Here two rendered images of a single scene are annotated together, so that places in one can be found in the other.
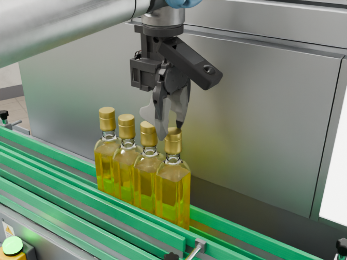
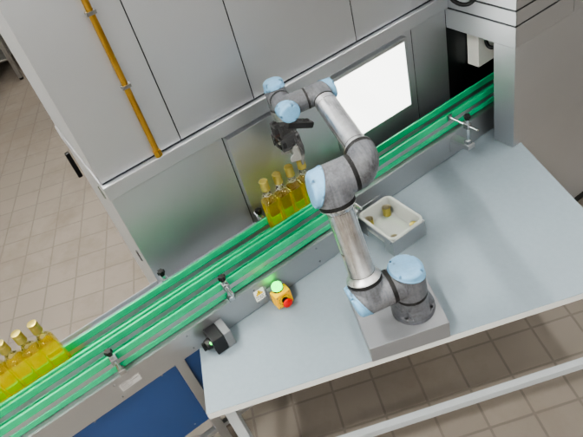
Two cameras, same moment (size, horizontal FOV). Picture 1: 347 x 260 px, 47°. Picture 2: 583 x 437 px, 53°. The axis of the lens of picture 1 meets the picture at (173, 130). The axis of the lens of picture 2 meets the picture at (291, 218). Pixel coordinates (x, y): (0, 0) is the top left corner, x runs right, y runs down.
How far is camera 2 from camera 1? 1.90 m
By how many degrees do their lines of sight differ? 48
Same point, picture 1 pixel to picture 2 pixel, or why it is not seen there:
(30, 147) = (199, 266)
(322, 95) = not seen: hidden behind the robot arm
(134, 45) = (236, 146)
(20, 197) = (259, 263)
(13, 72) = not seen: outside the picture
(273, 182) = (323, 150)
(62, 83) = (180, 216)
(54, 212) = (284, 244)
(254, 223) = not seen: hidden behind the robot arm
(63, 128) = (188, 246)
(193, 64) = (304, 121)
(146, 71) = (290, 140)
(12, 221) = (261, 282)
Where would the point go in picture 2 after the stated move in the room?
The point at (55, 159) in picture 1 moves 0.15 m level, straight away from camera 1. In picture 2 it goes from (223, 251) to (187, 257)
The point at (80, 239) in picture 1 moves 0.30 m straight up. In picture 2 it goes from (302, 241) to (284, 183)
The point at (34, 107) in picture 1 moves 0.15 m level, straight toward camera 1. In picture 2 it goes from (157, 257) to (193, 251)
